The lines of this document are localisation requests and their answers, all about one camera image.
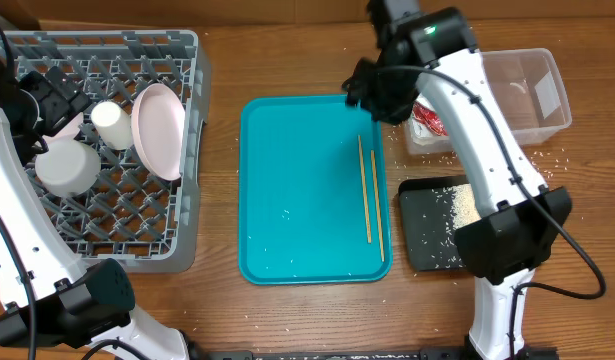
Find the pink plastic bowl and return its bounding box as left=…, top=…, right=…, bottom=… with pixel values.
left=43, top=113, right=84, bottom=143

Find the red snack wrapper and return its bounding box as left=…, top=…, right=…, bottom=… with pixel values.
left=412, top=102, right=447, bottom=136

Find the cream plastic cup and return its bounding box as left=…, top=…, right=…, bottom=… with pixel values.
left=90, top=101, right=133, bottom=150

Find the grey small bowl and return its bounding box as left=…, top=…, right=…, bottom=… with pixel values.
left=35, top=139, right=101, bottom=198

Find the white round plate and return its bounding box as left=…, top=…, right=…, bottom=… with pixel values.
left=131, top=83, right=185, bottom=181

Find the white paper napkin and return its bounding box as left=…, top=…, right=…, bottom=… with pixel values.
left=409, top=95, right=445, bottom=145

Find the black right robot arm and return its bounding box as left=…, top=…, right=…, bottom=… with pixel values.
left=342, top=0, right=572, bottom=359

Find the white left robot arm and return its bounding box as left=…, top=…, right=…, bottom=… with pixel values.
left=0, top=50, right=202, bottom=359

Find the grey dishwasher rack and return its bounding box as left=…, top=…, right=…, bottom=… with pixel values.
left=0, top=30, right=211, bottom=273

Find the black tray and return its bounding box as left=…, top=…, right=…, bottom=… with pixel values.
left=398, top=175, right=480, bottom=272

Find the pile of rice grains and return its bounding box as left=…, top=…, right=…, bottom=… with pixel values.
left=416, top=182, right=483, bottom=266

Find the clear plastic bin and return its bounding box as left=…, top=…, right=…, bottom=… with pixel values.
left=401, top=47, right=573, bottom=156

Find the teal plastic tray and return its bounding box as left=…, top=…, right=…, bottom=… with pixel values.
left=238, top=95, right=393, bottom=285

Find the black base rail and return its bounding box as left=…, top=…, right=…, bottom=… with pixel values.
left=114, top=347, right=558, bottom=360

